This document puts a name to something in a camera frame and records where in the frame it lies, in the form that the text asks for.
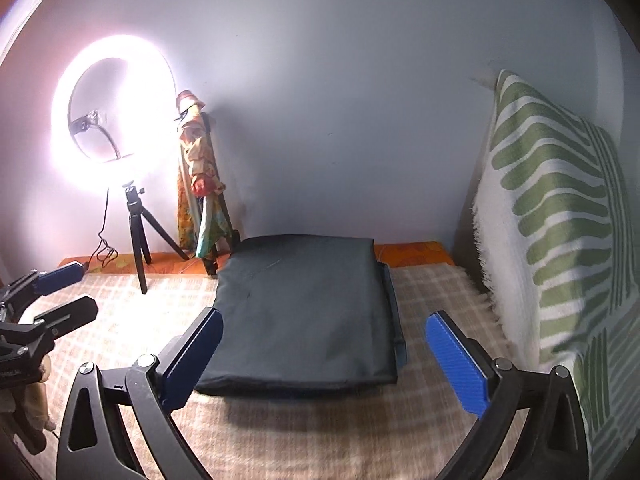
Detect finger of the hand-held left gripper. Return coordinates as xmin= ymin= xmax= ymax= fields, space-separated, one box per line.
xmin=0 ymin=261 xmax=85 ymax=312
xmin=34 ymin=296 xmax=99 ymax=342

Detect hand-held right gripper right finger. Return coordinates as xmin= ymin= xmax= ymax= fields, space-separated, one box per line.
xmin=425 ymin=310 xmax=594 ymax=480

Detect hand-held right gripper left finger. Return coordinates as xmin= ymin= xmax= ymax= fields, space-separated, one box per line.
xmin=56 ymin=307 xmax=224 ymax=480

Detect black pants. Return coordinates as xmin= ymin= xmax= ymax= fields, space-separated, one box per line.
xmin=194 ymin=235 xmax=401 ymax=396

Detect person's left hand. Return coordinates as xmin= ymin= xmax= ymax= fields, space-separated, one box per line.
xmin=26 ymin=355 xmax=58 ymax=435

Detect black tripod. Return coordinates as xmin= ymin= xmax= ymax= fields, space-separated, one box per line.
xmin=121 ymin=181 xmax=192 ymax=296

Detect beige plaid blanket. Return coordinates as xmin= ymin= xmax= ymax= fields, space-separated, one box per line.
xmin=10 ymin=262 xmax=591 ymax=480

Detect green striped cushion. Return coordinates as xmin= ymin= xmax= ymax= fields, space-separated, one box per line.
xmin=582 ymin=300 xmax=640 ymax=480

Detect colourful folded umbrella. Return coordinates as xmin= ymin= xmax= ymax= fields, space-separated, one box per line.
xmin=173 ymin=89 xmax=242 ymax=277

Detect white green leaf-pattern pillow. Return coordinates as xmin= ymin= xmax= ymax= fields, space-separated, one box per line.
xmin=471 ymin=69 xmax=628 ymax=368

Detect black cable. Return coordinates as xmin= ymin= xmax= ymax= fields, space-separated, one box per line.
xmin=85 ymin=187 xmax=120 ymax=268

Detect white ring light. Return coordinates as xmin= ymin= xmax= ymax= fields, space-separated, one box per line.
xmin=46 ymin=34 xmax=180 ymax=190

